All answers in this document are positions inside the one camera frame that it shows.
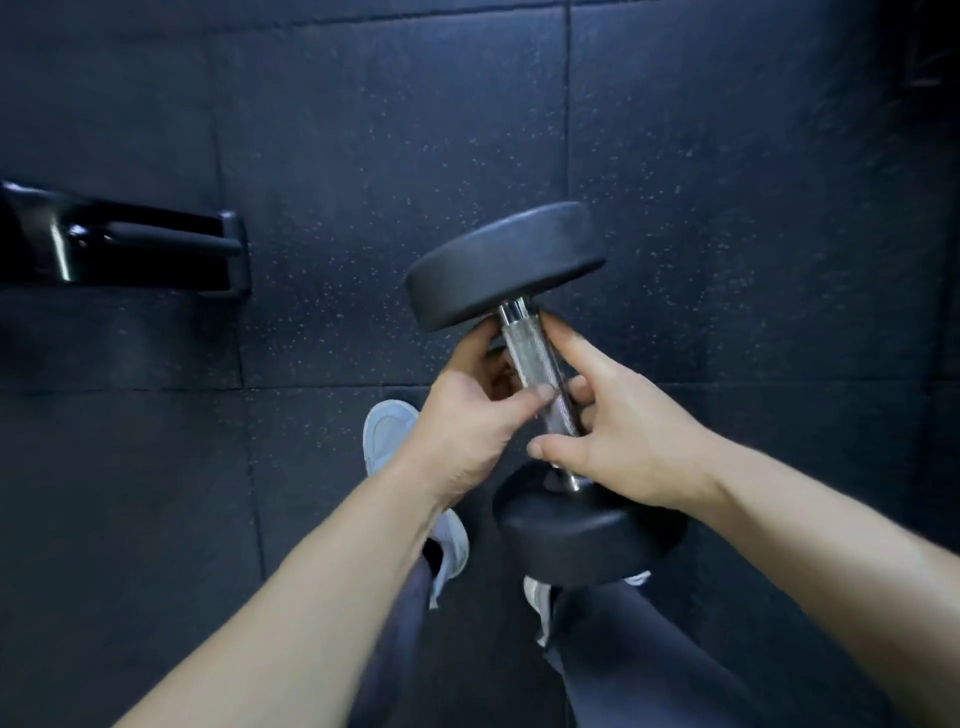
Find person's left forearm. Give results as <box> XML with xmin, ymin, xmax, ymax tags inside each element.
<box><xmin>116</xmin><ymin>461</ymin><xmax>451</xmax><ymax>728</ymax></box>

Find grey trousers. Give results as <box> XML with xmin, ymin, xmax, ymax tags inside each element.
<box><xmin>348</xmin><ymin>554</ymin><xmax>759</xmax><ymax>728</ymax></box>

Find medium black round dumbbell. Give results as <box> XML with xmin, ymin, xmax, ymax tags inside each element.
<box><xmin>404</xmin><ymin>200</ymin><xmax>688</xmax><ymax>589</ymax></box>

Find person's right forearm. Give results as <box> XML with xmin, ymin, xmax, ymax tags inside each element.
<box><xmin>693</xmin><ymin>434</ymin><xmax>960</xmax><ymax>728</ymax></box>

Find person's left hand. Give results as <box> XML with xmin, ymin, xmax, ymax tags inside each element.
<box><xmin>393</xmin><ymin>318</ymin><xmax>556</xmax><ymax>513</ymax></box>

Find person's right hand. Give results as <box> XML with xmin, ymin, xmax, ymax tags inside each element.
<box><xmin>524</xmin><ymin>311</ymin><xmax>725</xmax><ymax>513</ymax></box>

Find red padded weight bench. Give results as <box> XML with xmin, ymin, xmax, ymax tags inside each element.
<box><xmin>0</xmin><ymin>179</ymin><xmax>253</xmax><ymax>301</ymax></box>

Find black rubber floor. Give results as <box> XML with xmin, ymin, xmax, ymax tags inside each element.
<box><xmin>0</xmin><ymin>0</ymin><xmax>960</xmax><ymax>728</ymax></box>

